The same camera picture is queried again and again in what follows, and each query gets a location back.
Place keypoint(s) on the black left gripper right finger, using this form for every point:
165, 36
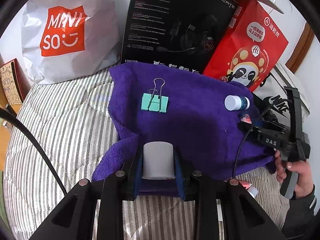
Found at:
193, 185

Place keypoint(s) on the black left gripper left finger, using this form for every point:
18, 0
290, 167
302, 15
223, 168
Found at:
118, 187

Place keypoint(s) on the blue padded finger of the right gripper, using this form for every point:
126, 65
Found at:
260, 123

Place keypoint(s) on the clear jar white lid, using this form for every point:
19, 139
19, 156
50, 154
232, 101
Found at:
158, 161

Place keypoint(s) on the teal binder clip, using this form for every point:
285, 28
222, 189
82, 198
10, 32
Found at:
154, 100

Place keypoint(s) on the pink white tube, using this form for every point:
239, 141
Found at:
246, 118

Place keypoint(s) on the dark jacket sleeve forearm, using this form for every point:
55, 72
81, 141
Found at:
299, 216

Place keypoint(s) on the white Nike bag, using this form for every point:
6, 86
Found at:
272, 91

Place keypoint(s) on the purple fleece cloth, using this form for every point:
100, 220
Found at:
196, 121

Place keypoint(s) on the red panda paper bag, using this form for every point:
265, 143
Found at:
250, 48

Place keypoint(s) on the black Hecate headset box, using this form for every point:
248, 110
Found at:
176, 33

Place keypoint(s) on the wooden side table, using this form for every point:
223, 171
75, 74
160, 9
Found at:
4, 135

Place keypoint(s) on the brown patterned notebook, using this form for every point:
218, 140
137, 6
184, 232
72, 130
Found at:
12, 86

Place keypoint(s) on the white Miniso plastic bag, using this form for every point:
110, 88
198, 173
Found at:
66, 39

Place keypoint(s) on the wooden door frame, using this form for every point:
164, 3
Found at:
301, 49

